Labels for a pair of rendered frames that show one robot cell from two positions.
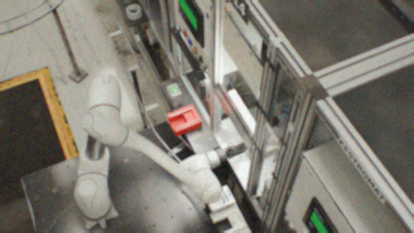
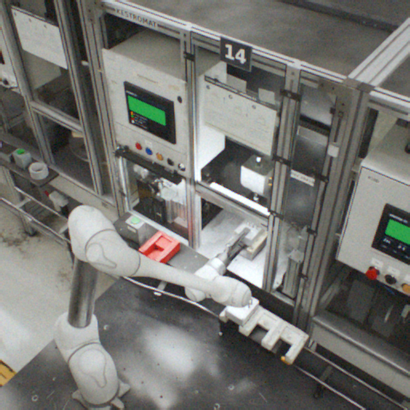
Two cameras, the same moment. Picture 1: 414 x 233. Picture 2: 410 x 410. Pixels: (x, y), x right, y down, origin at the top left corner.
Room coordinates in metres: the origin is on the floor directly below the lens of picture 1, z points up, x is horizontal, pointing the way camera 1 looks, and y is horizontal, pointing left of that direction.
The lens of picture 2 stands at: (-0.15, 0.69, 2.82)
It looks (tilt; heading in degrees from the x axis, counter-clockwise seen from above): 45 degrees down; 331
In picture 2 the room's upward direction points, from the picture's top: straight up
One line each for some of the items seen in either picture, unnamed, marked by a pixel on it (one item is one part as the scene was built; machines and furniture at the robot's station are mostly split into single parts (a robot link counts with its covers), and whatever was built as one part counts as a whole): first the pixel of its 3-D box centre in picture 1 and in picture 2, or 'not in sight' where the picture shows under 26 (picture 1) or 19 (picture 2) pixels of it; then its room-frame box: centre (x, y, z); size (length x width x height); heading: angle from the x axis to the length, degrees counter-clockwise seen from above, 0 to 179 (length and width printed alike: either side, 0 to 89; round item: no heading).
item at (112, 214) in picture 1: (97, 210); (104, 391); (0.95, 0.59, 0.71); 0.22 x 0.18 x 0.06; 25
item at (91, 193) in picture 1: (91, 194); (94, 371); (0.98, 0.60, 0.85); 0.18 x 0.16 x 0.22; 5
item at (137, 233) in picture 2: (176, 95); (137, 228); (1.52, 0.17, 0.97); 0.08 x 0.08 x 0.12; 25
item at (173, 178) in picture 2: (188, 51); (148, 163); (1.50, 0.08, 1.37); 0.36 x 0.04 x 0.04; 25
